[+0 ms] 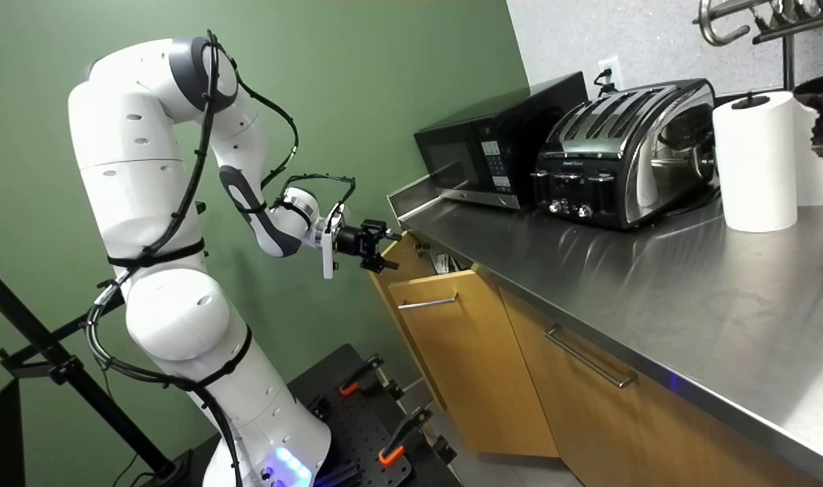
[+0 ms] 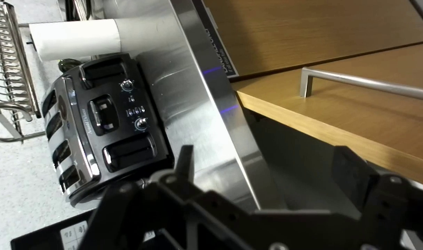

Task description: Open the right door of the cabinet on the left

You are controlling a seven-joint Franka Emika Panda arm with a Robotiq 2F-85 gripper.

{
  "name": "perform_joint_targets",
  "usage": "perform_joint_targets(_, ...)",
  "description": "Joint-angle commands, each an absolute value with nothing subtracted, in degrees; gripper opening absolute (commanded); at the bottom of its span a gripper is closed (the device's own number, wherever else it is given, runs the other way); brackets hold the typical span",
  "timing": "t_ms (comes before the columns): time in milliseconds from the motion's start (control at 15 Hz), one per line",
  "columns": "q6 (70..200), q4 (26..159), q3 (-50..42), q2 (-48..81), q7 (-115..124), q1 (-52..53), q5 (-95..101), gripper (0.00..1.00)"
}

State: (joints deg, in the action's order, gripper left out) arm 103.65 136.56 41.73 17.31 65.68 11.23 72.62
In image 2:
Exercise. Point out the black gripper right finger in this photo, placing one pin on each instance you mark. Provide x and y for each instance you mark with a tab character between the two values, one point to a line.
354	175

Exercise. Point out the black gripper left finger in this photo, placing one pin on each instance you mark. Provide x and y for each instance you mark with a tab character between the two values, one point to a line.
183	164

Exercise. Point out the black chrome four-slot toaster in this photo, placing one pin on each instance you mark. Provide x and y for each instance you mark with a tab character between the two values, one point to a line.
104	125

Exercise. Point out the white paper towel roll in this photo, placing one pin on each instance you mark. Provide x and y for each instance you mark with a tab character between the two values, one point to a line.
76	38

